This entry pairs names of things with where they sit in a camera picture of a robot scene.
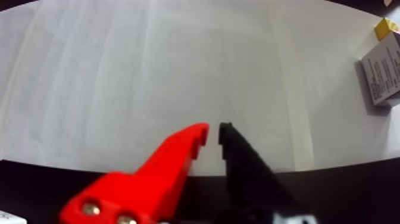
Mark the white carton with Professional label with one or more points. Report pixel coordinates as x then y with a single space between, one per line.
11 218

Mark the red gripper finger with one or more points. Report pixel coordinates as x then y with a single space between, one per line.
147 190

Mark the black and white cardboard box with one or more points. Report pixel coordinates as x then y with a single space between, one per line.
384 72

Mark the yellow cube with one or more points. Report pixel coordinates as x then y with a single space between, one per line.
385 28

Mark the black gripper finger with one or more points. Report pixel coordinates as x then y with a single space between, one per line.
243 175

